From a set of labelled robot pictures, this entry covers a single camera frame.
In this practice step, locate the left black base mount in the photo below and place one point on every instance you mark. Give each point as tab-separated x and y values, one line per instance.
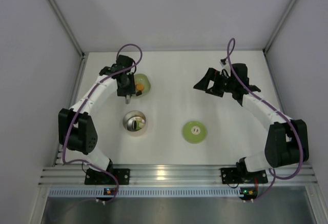
100	178

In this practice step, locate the right aluminium frame post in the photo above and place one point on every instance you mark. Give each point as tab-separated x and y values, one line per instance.
280	24

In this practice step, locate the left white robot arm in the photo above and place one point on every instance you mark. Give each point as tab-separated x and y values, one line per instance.
76	129

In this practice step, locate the green round lid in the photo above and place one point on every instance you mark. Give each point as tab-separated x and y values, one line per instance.
194	132

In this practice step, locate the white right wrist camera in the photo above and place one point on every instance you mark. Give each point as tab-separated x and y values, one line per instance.
225	65

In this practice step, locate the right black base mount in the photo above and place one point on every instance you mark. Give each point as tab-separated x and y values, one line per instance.
230	176

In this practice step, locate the black round food piece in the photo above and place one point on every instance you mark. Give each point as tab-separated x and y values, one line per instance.
134	125

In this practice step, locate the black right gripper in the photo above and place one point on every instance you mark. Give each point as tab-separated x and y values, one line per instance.
213	82

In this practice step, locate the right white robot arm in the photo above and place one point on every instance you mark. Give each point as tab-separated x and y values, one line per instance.
287	139

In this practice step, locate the green round food piece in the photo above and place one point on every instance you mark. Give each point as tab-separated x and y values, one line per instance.
141	125

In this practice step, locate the grey slotted cable duct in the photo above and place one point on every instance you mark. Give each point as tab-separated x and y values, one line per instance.
143	192

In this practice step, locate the left aluminium frame post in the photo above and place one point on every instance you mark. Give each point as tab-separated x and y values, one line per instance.
67	29

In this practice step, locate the aluminium mounting rail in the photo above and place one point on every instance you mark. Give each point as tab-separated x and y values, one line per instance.
140	175

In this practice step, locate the orange food piece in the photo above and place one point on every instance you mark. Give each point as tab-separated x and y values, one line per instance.
139	87

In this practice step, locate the aluminium frame post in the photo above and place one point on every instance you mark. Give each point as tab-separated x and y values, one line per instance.
280	24
67	29

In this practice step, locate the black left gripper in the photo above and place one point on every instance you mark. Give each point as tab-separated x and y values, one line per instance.
126	91

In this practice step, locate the steel lunch box bowl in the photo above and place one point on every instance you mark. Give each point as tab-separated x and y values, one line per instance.
131	116

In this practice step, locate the green food tray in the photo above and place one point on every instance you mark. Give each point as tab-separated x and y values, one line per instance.
142	79

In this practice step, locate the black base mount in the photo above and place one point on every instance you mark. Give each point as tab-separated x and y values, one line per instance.
230	176
100	178

